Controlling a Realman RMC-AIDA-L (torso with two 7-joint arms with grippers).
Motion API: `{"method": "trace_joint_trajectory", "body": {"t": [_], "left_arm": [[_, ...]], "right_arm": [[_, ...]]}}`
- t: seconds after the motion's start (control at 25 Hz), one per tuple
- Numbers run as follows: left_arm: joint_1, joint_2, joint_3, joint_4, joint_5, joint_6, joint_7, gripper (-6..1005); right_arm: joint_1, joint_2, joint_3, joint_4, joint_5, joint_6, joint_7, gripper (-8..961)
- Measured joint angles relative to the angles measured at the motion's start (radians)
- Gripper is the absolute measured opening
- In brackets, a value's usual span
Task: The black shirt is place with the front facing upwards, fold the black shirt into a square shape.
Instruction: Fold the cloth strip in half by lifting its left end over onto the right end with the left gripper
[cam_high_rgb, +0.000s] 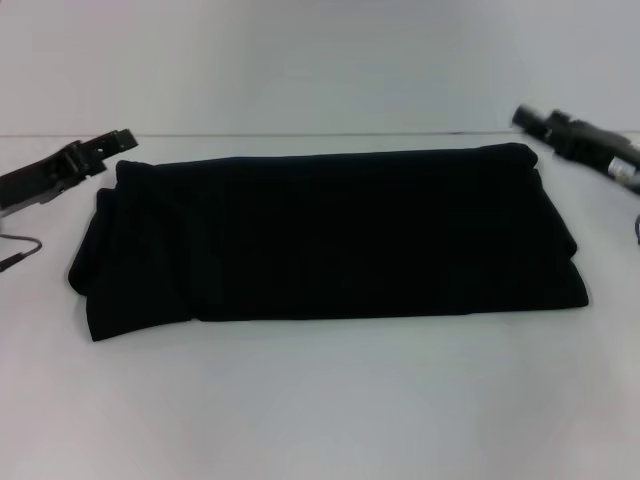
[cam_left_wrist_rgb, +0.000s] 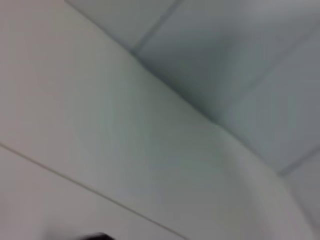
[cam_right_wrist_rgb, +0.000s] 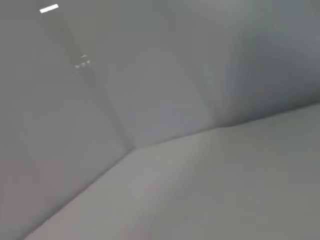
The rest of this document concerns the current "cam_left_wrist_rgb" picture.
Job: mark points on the black shirt with FREE print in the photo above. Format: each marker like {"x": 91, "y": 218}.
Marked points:
{"x": 98, "y": 236}

